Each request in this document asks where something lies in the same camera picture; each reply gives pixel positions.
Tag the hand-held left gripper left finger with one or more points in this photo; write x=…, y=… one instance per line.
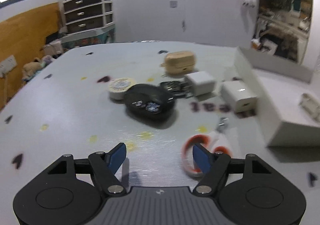
x=117, y=158

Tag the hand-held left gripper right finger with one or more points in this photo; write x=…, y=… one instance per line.
x=201, y=158

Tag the orange white scissors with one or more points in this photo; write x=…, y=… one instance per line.
x=212, y=141

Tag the black oval case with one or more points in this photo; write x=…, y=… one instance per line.
x=150, y=101

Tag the large white charger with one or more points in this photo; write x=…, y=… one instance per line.
x=238, y=96

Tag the black square case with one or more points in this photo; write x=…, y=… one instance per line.
x=173, y=88

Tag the small white charger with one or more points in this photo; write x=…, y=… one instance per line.
x=201, y=82

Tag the white shallow box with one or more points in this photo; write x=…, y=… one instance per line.
x=272, y=95

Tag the beige earbud case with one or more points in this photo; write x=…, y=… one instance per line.
x=180, y=63

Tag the white tape roll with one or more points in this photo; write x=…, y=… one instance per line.
x=120, y=87

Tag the small white plastic piece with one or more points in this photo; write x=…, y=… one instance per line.
x=310, y=103

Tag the plush toys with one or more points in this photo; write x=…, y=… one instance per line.
x=40, y=62

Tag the teal patterned storage box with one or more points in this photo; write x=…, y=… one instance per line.
x=87, y=38

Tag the brown drawer cabinet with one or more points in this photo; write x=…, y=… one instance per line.
x=87, y=11

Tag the white refrigerator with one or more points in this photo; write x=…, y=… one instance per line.
x=180, y=7

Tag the white hanging ornament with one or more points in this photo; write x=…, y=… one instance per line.
x=248, y=0

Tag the white wall socket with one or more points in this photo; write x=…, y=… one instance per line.
x=7, y=64

